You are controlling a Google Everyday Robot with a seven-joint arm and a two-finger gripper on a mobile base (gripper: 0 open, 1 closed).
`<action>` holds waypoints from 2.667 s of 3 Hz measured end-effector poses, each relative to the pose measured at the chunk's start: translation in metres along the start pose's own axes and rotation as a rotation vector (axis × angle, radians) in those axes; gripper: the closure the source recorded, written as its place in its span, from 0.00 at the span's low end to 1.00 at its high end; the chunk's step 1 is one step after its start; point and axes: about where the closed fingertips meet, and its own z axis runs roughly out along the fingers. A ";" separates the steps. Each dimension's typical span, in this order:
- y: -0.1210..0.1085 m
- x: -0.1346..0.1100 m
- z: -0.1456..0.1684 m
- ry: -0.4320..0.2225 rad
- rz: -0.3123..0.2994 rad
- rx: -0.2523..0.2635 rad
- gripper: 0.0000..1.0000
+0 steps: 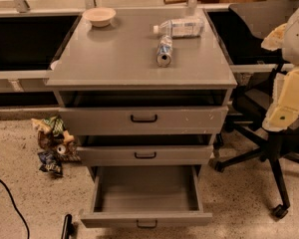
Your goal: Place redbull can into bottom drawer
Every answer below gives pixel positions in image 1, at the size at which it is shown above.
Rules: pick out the grey drawer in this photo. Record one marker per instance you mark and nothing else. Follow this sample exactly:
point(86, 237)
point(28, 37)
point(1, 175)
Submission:
point(144, 155)
point(146, 197)
point(137, 121)

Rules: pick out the crumpled snack bags pile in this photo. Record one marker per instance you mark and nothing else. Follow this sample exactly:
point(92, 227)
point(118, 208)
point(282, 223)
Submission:
point(53, 135)

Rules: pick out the black office chair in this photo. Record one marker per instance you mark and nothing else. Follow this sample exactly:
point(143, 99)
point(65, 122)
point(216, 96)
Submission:
point(253, 102)

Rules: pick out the blue chip bag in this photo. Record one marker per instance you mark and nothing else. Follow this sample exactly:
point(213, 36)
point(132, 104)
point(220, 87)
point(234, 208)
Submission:
point(50, 162)

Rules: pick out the black floor object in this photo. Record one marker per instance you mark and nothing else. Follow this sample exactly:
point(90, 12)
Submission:
point(68, 228)

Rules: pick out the redbull can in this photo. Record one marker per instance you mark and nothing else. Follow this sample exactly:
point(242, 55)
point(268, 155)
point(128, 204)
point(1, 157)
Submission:
point(164, 51)

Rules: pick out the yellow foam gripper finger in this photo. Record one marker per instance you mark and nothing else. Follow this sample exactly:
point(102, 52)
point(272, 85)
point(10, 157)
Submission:
point(284, 109)

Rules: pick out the wooden stick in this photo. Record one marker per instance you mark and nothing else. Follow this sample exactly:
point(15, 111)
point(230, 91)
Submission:
point(174, 1)

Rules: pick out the grey bottom drawer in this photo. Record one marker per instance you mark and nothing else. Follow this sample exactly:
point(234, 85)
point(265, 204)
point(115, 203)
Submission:
point(146, 197)

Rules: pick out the clear plastic water bottle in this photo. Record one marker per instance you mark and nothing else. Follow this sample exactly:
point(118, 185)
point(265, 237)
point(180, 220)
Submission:
point(180, 28)

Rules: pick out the grey top drawer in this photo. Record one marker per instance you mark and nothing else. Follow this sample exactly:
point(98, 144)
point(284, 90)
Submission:
point(137, 121)

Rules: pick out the grey drawer cabinet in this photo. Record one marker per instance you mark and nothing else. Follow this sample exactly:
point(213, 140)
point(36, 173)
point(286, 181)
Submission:
point(115, 67)

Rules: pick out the grey middle drawer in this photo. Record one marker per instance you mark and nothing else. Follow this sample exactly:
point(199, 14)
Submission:
point(144, 155)

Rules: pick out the white bowl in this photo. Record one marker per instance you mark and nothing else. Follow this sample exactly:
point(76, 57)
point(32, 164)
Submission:
point(99, 17)

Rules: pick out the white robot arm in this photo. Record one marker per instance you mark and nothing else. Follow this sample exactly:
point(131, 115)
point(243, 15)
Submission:
point(285, 37)

